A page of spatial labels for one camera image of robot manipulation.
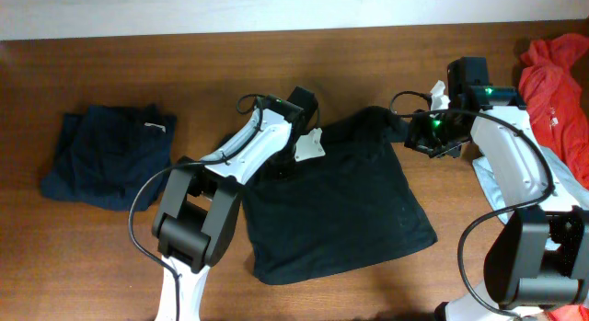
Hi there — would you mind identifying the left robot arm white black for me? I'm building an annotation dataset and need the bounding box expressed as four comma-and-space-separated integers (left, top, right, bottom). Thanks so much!
152, 86, 325, 320

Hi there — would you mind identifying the light blue grey garment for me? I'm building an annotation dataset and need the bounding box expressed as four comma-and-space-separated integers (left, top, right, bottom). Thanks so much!
472, 146, 588, 211

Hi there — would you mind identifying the red t-shirt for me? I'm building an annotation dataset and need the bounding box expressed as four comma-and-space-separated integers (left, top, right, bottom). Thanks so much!
517, 33, 589, 321

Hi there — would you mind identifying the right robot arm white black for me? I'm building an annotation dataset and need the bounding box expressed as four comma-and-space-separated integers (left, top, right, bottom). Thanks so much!
405, 57, 588, 321

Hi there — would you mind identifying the black t-shirt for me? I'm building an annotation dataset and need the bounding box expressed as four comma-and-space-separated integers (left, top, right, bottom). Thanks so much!
242, 106, 437, 285

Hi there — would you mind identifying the folded navy blue garment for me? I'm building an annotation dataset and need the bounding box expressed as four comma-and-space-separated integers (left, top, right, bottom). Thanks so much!
40, 104, 178, 212

